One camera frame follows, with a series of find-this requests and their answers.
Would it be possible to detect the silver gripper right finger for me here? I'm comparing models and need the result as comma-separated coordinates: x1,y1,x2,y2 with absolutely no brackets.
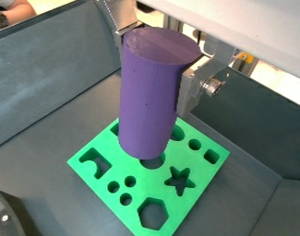
176,36,235,117

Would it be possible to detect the black object with screw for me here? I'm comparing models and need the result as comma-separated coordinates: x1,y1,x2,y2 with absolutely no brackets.
0,191,40,236

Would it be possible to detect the purple cylinder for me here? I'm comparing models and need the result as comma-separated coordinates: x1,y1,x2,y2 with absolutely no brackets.
118,27,201,159

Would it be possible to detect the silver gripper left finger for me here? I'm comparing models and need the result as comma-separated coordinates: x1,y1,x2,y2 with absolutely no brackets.
99,0,142,53

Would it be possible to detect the green shape sorter board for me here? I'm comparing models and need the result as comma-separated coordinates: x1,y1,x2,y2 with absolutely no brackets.
68,120,229,236

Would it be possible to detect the person's forearm with watch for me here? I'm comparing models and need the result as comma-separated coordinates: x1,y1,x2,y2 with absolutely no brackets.
0,0,36,29

